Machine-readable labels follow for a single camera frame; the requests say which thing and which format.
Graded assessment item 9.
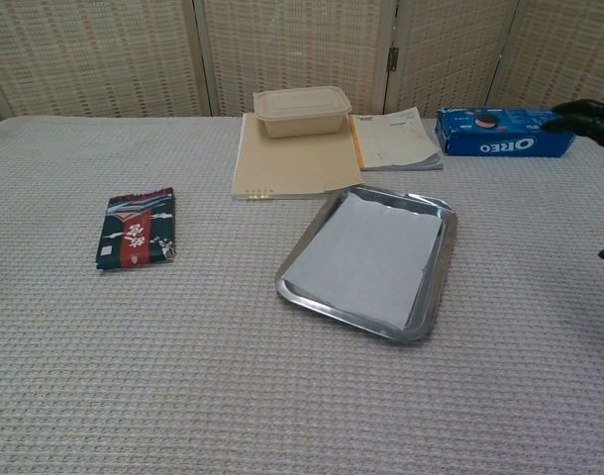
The white woven tablecloth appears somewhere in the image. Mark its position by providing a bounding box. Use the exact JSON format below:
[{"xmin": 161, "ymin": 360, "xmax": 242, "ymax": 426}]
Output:
[{"xmin": 0, "ymin": 114, "xmax": 604, "ymax": 475}]

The white paper booklet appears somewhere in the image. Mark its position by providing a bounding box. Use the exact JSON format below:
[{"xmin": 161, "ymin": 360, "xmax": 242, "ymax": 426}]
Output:
[{"xmin": 349, "ymin": 106, "xmax": 445, "ymax": 173}]

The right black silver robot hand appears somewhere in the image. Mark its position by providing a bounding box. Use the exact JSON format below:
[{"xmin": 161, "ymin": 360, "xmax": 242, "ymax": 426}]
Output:
[{"xmin": 543, "ymin": 98, "xmax": 604, "ymax": 264}]

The beige woven folding screen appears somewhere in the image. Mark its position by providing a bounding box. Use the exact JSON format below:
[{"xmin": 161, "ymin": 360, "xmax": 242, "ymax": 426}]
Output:
[{"xmin": 0, "ymin": 0, "xmax": 604, "ymax": 125}]

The blue Oreo cookie box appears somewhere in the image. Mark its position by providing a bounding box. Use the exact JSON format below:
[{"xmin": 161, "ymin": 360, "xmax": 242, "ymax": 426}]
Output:
[{"xmin": 434, "ymin": 105, "xmax": 578, "ymax": 158}]

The dark red snack packet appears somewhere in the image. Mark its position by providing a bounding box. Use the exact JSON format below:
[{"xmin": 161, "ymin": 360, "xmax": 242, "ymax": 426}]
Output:
[{"xmin": 94, "ymin": 186, "xmax": 178, "ymax": 271}]

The tan spiral notebook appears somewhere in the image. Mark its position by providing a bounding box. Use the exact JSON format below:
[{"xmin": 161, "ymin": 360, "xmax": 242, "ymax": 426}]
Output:
[{"xmin": 231, "ymin": 112, "xmax": 365, "ymax": 203}]

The silver metal tray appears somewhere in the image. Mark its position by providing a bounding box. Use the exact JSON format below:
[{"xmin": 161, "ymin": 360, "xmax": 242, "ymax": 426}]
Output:
[{"xmin": 273, "ymin": 185, "xmax": 459, "ymax": 344}]

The beige lidded lunch box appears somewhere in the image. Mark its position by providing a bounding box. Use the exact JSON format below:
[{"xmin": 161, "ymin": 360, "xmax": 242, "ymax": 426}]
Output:
[{"xmin": 252, "ymin": 85, "xmax": 353, "ymax": 140}]

